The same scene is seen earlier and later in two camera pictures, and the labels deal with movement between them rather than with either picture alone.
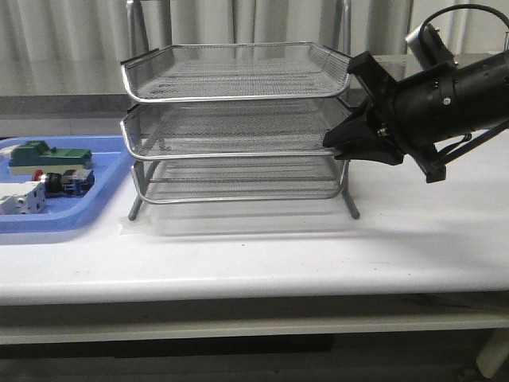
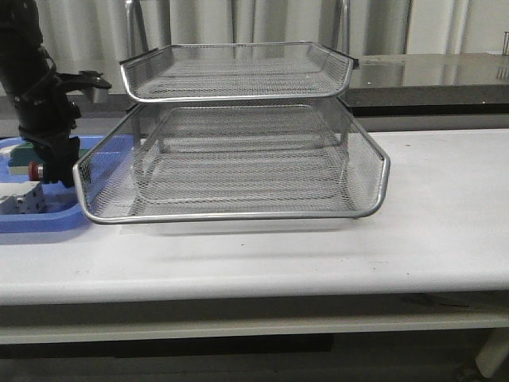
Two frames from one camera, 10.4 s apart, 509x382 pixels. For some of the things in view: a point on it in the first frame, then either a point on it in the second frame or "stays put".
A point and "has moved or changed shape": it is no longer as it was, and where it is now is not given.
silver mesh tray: [231, 130] has moved or changed shape
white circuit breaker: [25, 197] stays put
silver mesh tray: [231, 70] stays put
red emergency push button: [71, 183] to [33, 171]
